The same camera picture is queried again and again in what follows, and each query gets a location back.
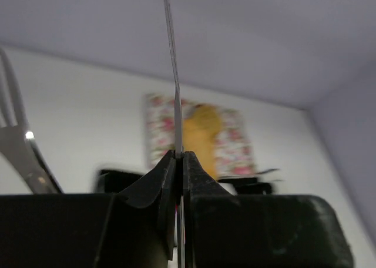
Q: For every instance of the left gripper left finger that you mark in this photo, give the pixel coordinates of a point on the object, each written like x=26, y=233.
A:
x=132, y=228

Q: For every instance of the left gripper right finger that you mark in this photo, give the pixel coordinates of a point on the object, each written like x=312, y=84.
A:
x=224, y=230

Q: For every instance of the long bread piece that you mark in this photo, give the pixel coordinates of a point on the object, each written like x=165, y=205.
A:
x=198, y=141

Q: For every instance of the stainless steel serving tongs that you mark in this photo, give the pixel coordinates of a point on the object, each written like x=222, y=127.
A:
x=20, y=147

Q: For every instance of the round bread piece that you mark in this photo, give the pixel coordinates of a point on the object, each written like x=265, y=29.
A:
x=208, y=119

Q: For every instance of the black white checkered cloth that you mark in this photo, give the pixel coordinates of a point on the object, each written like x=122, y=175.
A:
x=114, y=181

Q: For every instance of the floral rectangular tray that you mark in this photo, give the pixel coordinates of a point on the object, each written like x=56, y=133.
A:
x=233, y=153

